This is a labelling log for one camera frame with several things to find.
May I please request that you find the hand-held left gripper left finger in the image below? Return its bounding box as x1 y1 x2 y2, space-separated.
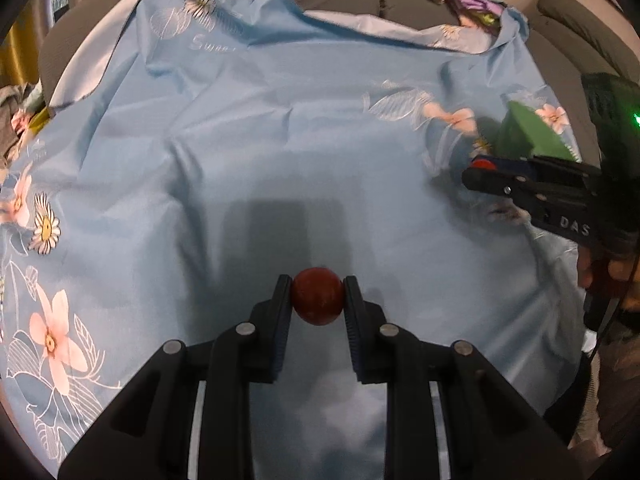
57 274 293 480

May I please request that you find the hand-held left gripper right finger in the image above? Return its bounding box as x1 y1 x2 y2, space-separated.
342 275 583 480

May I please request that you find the floral patterned fabric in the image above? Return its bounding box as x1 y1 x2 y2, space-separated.
0 82 51 181

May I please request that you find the person's right forearm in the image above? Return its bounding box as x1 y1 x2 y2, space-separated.
542 305 640 466

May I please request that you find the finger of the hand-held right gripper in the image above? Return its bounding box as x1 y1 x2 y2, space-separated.
461 166 594 212
469 156 602 182

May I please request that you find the yellow patterned curtain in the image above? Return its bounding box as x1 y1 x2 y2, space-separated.
0 0 56 86

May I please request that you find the light blue floral cloth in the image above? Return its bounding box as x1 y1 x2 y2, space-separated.
0 0 601 480

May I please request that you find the person's right hand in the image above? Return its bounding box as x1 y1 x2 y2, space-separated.
576 247 640 311

